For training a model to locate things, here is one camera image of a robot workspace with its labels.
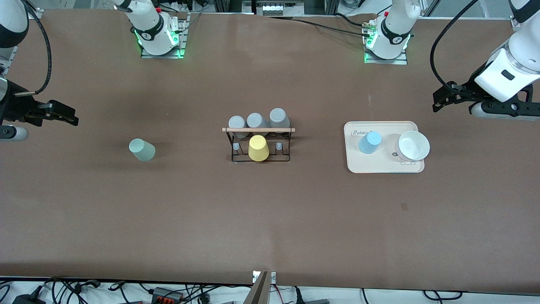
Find light blue cup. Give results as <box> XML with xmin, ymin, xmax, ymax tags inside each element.
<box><xmin>358</xmin><ymin>131</ymin><xmax>382</xmax><ymax>154</ymax></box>

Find pale green cup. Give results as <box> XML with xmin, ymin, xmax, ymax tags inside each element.
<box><xmin>129</xmin><ymin>138</ymin><xmax>156</xmax><ymax>162</ymax></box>

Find white bowl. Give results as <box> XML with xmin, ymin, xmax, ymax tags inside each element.
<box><xmin>395</xmin><ymin>130</ymin><xmax>431</xmax><ymax>162</ymax></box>

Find beige rabbit print tray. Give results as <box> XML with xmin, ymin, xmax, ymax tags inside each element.
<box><xmin>344</xmin><ymin>121</ymin><xmax>425</xmax><ymax>174</ymax></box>

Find grey cup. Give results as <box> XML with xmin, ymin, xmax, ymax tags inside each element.
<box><xmin>228</xmin><ymin>116</ymin><xmax>247</xmax><ymax>139</ymax></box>
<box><xmin>269</xmin><ymin>108</ymin><xmax>291</xmax><ymax>134</ymax></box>
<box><xmin>246</xmin><ymin>113</ymin><xmax>270</xmax><ymax>134</ymax></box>

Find black power adapter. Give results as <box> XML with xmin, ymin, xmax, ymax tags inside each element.
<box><xmin>13</xmin><ymin>293</ymin><xmax>47</xmax><ymax>304</ymax></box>

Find yellow cup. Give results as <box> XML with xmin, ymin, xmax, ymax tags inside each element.
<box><xmin>248</xmin><ymin>135</ymin><xmax>270</xmax><ymax>162</ymax></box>

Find grey orange connector block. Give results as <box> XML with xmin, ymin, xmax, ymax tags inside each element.
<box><xmin>152</xmin><ymin>287</ymin><xmax>184</xmax><ymax>303</ymax></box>

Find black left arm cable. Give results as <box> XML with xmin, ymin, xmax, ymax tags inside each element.
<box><xmin>429</xmin><ymin>0</ymin><xmax>481</xmax><ymax>95</ymax></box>

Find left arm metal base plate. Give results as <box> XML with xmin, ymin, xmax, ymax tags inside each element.
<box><xmin>364</xmin><ymin>23</ymin><xmax>408</xmax><ymax>65</ymax></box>

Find short black table cable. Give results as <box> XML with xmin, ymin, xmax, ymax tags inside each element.
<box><xmin>335</xmin><ymin>13</ymin><xmax>370</xmax><ymax>28</ymax></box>

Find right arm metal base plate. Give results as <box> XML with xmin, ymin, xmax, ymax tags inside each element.
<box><xmin>140</xmin><ymin>13</ymin><xmax>187</xmax><ymax>59</ymax></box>

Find long black table cable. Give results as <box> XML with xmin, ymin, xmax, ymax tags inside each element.
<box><xmin>270</xmin><ymin>16</ymin><xmax>372</xmax><ymax>36</ymax></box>

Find black floor cable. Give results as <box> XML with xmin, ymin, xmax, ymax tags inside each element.
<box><xmin>46</xmin><ymin>277</ymin><xmax>102</xmax><ymax>304</ymax></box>
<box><xmin>423</xmin><ymin>290</ymin><xmax>462</xmax><ymax>301</ymax></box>

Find black wire cup rack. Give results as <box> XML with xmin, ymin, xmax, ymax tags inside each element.
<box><xmin>222</xmin><ymin>126</ymin><xmax>296</xmax><ymax>163</ymax></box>

